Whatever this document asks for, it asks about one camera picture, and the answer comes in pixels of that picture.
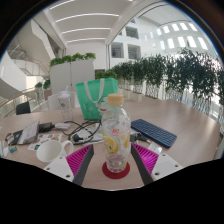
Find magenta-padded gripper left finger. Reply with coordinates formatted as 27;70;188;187
43;143;95;187

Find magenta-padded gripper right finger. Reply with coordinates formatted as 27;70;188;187
130;143;185;186

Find clear plastic drink bottle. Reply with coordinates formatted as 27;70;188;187
100;93;132;174

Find clear white-lidded water bottle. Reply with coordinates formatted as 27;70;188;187
57;90;74;124

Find white mug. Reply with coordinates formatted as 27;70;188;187
35;139;75;163

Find white plastic packet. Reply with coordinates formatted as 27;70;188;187
147;142;164;155

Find colourful sticker sheet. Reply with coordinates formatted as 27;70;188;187
27;133;63;152

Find dark blue keyboard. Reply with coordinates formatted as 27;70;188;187
130;118;178;149

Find white adapter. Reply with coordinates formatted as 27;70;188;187
54;122;72;130

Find black power adapter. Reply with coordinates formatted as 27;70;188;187
38;122;55;133

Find flat round red coaster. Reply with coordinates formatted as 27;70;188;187
101;161;131;180

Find black pouch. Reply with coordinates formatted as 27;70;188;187
4;129;24;147

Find black chair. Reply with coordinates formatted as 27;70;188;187
15;101;32;116

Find green tote bag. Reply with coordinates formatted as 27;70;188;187
75;77;119;121

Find glass balustrade with handrail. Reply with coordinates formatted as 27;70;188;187
0;87;38;118

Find potted plants in planter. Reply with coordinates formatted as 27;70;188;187
34;78;52;101

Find row of green plants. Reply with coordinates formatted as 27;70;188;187
96;48;224;111

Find white cabinet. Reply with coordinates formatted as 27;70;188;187
49;59;96;96

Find green plants atop cabinet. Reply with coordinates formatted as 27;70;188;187
49;52;97;68

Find ceiling light strips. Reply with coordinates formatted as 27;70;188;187
48;0;121;44

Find black cable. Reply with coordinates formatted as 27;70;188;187
61;119;103;145

